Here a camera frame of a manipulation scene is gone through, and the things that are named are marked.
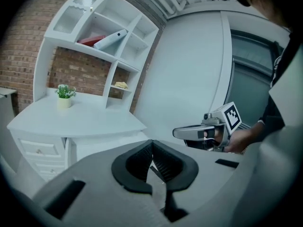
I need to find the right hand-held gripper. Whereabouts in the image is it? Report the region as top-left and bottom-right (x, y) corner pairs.
(172, 101), (251, 152)

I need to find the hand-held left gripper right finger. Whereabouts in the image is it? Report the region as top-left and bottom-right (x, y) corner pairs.
(152, 140), (256, 227)

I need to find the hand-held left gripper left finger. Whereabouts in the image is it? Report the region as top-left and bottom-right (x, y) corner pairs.
(32, 140), (176, 227)

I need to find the wide white drawer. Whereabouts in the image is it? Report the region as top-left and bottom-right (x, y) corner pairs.
(64, 129), (154, 171)

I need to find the person's right forearm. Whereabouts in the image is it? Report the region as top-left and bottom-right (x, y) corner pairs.
(246, 121), (267, 149)

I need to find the small white desk drawer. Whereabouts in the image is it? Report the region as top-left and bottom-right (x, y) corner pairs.
(35, 160), (66, 182)
(18, 138), (63, 158)

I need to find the person's right hand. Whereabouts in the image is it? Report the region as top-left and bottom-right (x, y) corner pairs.
(204, 129), (252, 153)

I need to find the white desk with hutch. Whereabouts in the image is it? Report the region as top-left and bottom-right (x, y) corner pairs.
(6, 0), (160, 182)

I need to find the dark framed glass door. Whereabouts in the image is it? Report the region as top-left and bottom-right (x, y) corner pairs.
(228, 28), (285, 132)

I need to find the green plant in cream pot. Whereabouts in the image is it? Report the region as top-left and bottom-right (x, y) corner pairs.
(54, 84), (77, 110)

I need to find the person's black shirt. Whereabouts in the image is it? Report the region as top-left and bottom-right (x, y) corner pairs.
(259, 25), (303, 142)

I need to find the grey cabinet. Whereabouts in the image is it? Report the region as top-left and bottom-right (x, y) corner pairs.
(0, 87), (18, 118)

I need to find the red book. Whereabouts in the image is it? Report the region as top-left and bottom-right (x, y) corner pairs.
(77, 35), (107, 47)

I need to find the person's head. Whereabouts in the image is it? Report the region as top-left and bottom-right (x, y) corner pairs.
(246, 0), (294, 31)

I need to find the white glass cabinet door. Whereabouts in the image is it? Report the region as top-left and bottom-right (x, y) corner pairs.
(44, 0), (114, 43)

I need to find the white ring binder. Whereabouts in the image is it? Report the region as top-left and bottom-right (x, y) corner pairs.
(93, 29), (128, 51)

